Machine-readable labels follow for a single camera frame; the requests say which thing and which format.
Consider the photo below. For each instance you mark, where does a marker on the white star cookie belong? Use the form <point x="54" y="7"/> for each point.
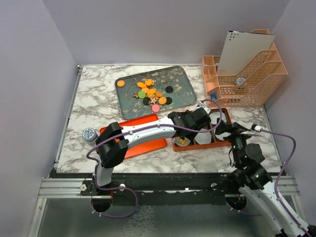
<point x="152" y="101"/>

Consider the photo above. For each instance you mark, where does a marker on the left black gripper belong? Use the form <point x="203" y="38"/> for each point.
<point x="191" y="135"/>

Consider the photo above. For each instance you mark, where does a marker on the peach plastic desk organizer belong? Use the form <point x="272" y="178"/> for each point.
<point x="263" y="74"/>

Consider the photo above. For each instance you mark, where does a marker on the brown star cookie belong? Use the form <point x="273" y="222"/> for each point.
<point x="135" y="95"/>

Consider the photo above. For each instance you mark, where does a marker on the orange metal tin lid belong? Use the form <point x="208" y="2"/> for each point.
<point x="145" y="145"/>

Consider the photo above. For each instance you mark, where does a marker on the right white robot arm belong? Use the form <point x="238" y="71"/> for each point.
<point x="253" y="181"/>

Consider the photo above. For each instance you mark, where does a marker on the orange cookie tin box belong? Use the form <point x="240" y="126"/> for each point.
<point x="215" y="142"/>

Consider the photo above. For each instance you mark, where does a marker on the round patterned tape roll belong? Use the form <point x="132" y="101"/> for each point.
<point x="239" y="81"/>

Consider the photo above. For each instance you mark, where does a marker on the green round cookie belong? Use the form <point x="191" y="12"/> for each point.
<point x="141" y="94"/>

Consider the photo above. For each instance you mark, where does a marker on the floral dark serving tray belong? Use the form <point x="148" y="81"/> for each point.
<point x="183" y="93"/>

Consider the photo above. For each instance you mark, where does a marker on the black round cookie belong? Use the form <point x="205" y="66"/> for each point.
<point x="169" y="89"/>
<point x="168" y="100"/>

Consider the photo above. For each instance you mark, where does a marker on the orange round cracker cookie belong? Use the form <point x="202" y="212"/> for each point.
<point x="162" y="100"/>

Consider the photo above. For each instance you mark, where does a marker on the blue capped bottle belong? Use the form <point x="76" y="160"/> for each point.
<point x="213" y="96"/>

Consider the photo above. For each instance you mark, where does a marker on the blue patterned round tin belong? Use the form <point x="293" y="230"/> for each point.
<point x="89" y="134"/>

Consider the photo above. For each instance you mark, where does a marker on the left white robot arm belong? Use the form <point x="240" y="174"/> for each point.
<point x="160" y="129"/>

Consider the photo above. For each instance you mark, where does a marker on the orange flower cookie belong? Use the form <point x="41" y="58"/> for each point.
<point x="149" y="82"/>

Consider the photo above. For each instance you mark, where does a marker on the pink round cookie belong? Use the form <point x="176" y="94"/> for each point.
<point x="155" y="108"/>

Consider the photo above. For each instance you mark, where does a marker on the yellow square cookie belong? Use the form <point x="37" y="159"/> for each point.
<point x="181" y="142"/>

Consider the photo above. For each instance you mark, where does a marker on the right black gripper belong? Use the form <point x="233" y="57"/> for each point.
<point x="235" y="128"/>

